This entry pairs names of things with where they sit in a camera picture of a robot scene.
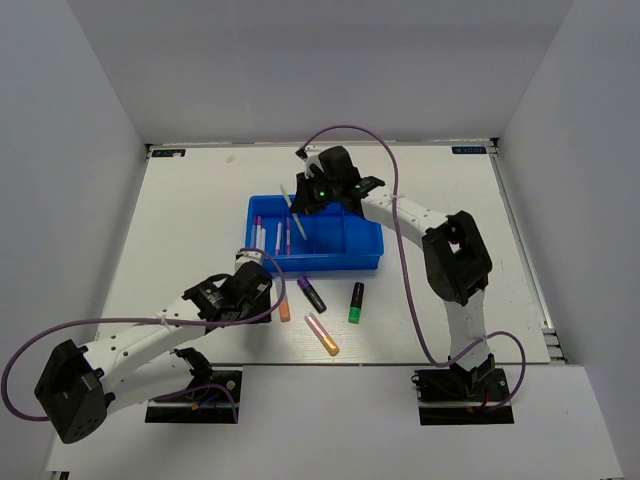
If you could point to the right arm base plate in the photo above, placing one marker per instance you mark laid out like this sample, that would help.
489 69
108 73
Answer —
443 402

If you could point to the right black corner label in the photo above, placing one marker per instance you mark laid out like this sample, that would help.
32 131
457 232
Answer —
469 150

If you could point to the thin yellow highlighter pen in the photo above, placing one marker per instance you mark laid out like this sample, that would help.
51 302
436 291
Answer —
294 215

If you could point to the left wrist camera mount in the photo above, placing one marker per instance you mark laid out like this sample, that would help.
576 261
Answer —
248 256

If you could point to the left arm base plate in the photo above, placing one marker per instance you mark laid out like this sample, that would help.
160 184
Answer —
209 406

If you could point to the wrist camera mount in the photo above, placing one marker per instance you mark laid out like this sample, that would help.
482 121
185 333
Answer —
310 156
248 256

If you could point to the orange clear-cap highlighter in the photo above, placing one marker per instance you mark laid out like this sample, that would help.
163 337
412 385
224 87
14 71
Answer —
284 311

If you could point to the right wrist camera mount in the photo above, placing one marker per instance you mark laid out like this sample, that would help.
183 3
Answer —
310 156

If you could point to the white pen purple cap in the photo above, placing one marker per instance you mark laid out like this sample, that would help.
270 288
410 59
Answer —
258 232

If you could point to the yellow pink clear highlighter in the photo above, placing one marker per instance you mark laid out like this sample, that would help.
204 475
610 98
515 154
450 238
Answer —
321 334

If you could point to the purple black highlighter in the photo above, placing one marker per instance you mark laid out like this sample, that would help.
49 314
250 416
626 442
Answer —
311 294

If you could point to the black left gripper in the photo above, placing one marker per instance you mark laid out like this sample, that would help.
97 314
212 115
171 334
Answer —
264 304

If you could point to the thin red highlighter pen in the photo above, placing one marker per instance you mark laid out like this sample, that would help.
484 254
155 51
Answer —
288 236

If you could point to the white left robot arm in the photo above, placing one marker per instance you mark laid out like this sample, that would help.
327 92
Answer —
81 385

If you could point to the blue plastic compartment tray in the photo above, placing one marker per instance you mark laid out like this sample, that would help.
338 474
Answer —
337 240

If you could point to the black corner label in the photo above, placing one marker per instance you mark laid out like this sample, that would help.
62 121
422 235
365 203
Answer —
168 153
469 150

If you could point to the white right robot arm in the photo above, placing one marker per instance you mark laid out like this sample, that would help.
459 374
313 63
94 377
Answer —
456 259

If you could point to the white pen magenta cap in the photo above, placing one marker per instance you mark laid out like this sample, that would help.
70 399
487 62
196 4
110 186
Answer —
278 238

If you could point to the green black highlighter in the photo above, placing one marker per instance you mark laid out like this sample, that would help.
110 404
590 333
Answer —
356 303

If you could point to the left black corner label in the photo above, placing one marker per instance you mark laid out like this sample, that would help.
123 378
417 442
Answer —
168 153

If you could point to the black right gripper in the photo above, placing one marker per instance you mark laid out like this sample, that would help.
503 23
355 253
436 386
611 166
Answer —
304 202

